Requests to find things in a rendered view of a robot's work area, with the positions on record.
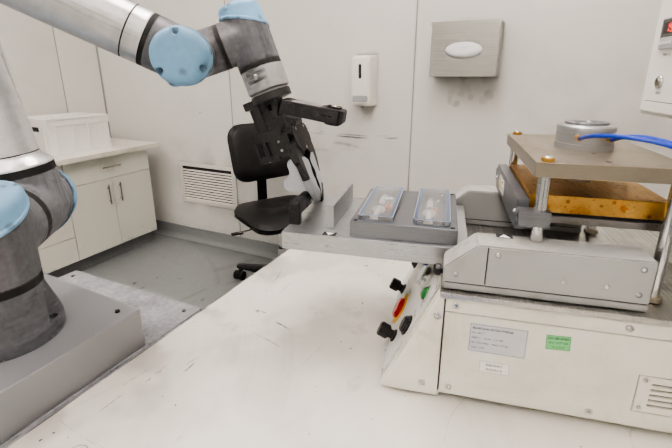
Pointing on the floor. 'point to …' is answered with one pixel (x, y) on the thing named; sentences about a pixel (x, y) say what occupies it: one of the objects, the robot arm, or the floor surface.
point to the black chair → (278, 209)
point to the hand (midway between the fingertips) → (319, 194)
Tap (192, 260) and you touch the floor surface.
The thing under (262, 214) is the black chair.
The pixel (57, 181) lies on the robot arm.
